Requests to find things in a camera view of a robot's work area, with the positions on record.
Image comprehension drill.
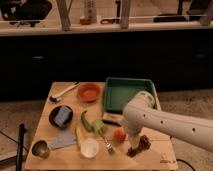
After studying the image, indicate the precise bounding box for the dark round bowl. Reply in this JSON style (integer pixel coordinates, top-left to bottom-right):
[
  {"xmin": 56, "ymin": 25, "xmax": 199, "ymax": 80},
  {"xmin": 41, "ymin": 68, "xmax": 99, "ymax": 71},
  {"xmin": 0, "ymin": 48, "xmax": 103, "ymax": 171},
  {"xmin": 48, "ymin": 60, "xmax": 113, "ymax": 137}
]
[{"xmin": 49, "ymin": 105, "xmax": 73, "ymax": 129}]

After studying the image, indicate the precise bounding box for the red apple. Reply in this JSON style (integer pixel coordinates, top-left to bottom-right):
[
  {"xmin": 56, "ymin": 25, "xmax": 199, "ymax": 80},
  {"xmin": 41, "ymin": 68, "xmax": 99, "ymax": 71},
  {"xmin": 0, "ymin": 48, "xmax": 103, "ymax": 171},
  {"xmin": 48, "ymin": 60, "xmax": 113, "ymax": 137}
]
[{"xmin": 113, "ymin": 129, "xmax": 126, "ymax": 143}]

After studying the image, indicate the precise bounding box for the wooden frame post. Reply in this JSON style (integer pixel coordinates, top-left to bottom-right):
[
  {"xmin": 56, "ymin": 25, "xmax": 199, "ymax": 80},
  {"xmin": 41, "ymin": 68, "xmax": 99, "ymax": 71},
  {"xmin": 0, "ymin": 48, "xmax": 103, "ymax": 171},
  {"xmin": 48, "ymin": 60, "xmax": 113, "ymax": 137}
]
[
  {"xmin": 120, "ymin": 0, "xmax": 131, "ymax": 29},
  {"xmin": 56, "ymin": 0, "xmax": 70, "ymax": 31}
]

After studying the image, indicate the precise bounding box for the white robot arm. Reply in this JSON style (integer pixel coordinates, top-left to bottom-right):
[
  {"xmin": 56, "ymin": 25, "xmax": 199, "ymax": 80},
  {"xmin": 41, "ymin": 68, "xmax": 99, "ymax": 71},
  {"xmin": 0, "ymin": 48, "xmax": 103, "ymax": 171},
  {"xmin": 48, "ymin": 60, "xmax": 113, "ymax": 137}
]
[{"xmin": 122, "ymin": 91, "xmax": 213, "ymax": 152}]

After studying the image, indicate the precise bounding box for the green plastic tray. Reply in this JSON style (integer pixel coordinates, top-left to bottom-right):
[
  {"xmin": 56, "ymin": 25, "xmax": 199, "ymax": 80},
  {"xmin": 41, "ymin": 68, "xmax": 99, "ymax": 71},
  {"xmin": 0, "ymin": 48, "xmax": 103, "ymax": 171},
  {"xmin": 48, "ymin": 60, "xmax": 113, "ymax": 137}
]
[{"xmin": 103, "ymin": 77, "xmax": 154, "ymax": 115}]

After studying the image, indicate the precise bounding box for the red bowl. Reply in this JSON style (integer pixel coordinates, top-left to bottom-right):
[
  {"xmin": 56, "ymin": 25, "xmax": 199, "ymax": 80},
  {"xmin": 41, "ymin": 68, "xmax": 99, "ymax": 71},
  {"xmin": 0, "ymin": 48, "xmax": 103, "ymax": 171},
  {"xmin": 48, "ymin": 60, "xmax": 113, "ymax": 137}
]
[{"xmin": 77, "ymin": 83, "xmax": 100, "ymax": 102}]

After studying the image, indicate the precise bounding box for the green handled fork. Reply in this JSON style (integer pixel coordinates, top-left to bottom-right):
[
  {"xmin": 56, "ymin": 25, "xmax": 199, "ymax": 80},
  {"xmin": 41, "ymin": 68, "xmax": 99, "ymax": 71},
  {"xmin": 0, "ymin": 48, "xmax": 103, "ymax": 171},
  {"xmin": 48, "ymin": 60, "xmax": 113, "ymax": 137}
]
[{"xmin": 92, "ymin": 119, "xmax": 115, "ymax": 155}]

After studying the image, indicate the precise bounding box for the metal cup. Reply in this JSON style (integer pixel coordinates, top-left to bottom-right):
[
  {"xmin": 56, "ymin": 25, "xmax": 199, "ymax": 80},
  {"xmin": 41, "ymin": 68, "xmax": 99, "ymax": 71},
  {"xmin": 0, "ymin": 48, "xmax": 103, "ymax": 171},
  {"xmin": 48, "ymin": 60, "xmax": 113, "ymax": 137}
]
[{"xmin": 32, "ymin": 140, "xmax": 50, "ymax": 158}]

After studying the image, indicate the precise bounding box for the small red object on ledge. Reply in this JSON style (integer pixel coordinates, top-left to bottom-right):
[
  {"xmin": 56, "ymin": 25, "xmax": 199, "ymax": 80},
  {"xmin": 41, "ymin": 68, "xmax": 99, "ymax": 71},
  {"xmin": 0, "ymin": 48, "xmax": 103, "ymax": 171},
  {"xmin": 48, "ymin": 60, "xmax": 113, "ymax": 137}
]
[{"xmin": 79, "ymin": 16, "xmax": 92, "ymax": 25}]

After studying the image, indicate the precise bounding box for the wooden frame post left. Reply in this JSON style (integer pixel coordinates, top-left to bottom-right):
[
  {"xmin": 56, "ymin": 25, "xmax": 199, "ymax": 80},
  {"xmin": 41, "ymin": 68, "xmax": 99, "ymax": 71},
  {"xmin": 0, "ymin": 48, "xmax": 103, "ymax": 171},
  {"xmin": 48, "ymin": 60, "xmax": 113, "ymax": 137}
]
[{"xmin": 56, "ymin": 0, "xmax": 70, "ymax": 31}]

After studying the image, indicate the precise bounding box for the white small cup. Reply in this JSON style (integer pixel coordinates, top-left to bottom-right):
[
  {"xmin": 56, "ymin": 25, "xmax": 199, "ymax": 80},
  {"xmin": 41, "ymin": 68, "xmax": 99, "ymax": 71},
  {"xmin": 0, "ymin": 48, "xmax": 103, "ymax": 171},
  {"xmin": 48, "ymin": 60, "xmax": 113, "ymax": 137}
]
[{"xmin": 80, "ymin": 138, "xmax": 99, "ymax": 159}]

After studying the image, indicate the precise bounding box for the yellow banana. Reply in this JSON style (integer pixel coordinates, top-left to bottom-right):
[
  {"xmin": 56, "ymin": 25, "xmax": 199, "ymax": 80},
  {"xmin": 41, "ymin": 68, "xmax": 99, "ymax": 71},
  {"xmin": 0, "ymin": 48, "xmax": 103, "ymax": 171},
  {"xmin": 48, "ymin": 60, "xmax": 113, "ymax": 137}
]
[{"xmin": 75, "ymin": 126, "xmax": 85, "ymax": 147}]

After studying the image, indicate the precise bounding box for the grey blue cloth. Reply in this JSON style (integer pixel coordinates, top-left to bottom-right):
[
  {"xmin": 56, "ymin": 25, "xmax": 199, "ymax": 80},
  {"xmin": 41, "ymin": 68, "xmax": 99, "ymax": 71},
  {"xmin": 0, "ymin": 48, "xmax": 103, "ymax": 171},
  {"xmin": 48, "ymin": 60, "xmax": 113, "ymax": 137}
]
[{"xmin": 50, "ymin": 130, "xmax": 77, "ymax": 150}]

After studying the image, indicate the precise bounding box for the black office chair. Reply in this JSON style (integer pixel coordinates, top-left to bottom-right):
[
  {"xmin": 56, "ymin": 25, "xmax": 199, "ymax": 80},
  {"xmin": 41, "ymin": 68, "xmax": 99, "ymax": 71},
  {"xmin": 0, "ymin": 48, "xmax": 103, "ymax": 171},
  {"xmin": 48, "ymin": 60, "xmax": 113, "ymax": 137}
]
[{"xmin": 0, "ymin": 0, "xmax": 52, "ymax": 27}]

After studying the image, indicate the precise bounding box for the black pole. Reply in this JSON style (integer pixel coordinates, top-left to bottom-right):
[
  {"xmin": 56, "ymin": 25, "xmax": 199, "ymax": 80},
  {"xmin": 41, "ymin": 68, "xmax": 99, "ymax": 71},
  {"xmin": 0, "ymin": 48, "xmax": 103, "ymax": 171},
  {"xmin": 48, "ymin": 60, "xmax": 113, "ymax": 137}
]
[{"xmin": 16, "ymin": 124, "xmax": 26, "ymax": 171}]

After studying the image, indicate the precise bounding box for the brown dried cluster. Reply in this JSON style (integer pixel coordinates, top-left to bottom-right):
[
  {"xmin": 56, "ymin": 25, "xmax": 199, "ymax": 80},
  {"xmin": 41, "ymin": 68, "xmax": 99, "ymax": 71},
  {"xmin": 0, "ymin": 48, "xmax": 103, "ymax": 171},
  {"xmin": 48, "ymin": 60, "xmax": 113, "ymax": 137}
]
[{"xmin": 127, "ymin": 135, "xmax": 151, "ymax": 157}]

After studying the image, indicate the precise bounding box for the blue sponge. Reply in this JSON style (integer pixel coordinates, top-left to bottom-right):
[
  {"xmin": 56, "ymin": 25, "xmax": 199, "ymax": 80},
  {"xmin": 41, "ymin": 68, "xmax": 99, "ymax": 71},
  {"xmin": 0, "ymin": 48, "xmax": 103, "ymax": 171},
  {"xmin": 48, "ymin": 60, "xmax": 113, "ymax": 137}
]
[{"xmin": 54, "ymin": 106, "xmax": 70, "ymax": 127}]

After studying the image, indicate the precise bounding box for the black cable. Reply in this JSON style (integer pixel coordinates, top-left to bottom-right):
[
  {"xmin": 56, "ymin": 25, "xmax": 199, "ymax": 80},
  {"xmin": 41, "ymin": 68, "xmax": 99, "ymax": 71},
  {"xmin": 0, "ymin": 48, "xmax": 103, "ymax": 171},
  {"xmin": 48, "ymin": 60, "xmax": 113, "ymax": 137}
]
[{"xmin": 175, "ymin": 158, "xmax": 198, "ymax": 171}]

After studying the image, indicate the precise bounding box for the wooden frame post middle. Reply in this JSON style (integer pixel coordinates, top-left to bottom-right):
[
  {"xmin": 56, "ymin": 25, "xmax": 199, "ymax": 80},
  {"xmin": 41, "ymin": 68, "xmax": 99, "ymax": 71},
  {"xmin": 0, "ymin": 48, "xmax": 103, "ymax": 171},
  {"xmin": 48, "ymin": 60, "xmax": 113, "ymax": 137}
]
[{"xmin": 120, "ymin": 0, "xmax": 131, "ymax": 29}]

